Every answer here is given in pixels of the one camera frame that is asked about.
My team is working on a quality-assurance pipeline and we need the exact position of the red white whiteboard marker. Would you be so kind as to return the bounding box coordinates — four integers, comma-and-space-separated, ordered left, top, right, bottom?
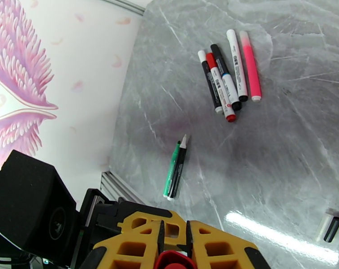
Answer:
206, 52, 237, 122
155, 250, 198, 269

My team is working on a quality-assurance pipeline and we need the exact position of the slim black marker pen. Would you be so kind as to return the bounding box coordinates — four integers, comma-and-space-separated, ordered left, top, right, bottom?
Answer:
167, 134, 188, 200

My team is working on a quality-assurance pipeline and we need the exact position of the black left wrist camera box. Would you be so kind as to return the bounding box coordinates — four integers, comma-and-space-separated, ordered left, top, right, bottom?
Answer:
0, 149, 82, 259

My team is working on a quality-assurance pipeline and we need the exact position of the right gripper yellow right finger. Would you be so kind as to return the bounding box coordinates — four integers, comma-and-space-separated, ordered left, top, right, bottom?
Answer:
185, 220, 268, 269

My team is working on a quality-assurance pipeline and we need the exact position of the black marker with blue ring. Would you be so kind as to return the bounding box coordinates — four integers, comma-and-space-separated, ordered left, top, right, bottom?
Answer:
210, 44, 243, 111

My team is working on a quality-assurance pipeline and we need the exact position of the black pen cap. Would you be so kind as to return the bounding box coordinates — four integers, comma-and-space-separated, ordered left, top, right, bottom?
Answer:
323, 216, 339, 243

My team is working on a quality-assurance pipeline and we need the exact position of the black body white end marker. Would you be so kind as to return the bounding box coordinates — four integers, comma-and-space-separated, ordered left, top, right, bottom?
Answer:
197, 50, 223, 114

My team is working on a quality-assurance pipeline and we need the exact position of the aluminum base rail frame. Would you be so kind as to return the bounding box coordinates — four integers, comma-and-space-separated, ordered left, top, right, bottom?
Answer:
100, 170, 146, 207

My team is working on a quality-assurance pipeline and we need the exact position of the green marker pen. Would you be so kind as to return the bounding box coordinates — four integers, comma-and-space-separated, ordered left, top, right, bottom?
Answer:
163, 140, 182, 200

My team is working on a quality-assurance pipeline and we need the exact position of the clear pen cap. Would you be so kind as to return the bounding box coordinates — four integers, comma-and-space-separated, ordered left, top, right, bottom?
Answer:
316, 209, 334, 242

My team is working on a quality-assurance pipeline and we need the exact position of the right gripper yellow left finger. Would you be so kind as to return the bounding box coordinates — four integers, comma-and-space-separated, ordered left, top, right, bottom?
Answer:
93, 219, 166, 269

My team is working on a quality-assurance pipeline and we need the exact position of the pink highlighter pen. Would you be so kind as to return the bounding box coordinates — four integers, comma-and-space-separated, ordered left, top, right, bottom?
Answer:
239, 30, 262, 102

